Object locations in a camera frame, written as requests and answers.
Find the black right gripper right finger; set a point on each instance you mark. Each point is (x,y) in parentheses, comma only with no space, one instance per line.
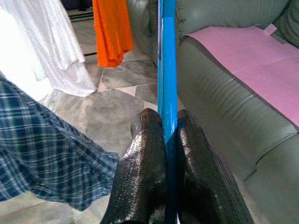
(203,182)

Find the white garment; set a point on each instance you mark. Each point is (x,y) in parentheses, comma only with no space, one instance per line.
(35,35)

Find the blue plastic clothes hanger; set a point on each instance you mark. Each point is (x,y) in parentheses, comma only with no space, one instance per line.
(167,70)

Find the orange garment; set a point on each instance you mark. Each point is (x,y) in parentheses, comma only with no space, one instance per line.
(112,30)

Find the pink mat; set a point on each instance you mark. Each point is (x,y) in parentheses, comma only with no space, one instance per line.
(257,58)

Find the blue plaid shirt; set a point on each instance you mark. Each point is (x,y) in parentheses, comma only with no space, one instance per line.
(35,140)

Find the grey green leather sofa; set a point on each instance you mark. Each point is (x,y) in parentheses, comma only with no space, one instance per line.
(222,105)

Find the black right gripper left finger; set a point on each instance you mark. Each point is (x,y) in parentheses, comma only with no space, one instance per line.
(140,175)

